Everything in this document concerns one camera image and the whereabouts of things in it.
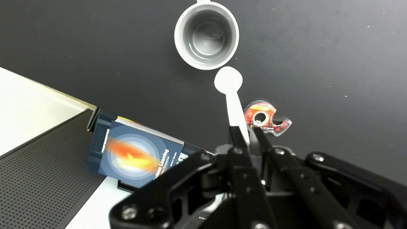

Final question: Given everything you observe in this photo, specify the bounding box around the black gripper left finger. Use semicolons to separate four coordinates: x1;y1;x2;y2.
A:
228;126;273;229

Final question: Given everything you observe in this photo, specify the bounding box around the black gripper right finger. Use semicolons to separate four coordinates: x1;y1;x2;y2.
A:
254;127;359;229

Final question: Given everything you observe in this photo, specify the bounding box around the white plastic spoon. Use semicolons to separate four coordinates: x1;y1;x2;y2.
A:
214;66;250;143

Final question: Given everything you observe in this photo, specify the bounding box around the white ceramic mug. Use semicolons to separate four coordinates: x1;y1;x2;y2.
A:
174;0;240;70

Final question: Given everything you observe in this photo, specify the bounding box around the orange tape dispenser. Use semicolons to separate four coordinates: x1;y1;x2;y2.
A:
245;100;293;137

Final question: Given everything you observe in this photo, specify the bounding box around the black box with blue label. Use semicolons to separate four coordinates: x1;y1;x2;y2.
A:
88;112;200;188

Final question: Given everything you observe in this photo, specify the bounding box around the black side shelf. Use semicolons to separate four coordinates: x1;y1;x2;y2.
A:
0;110;105;229

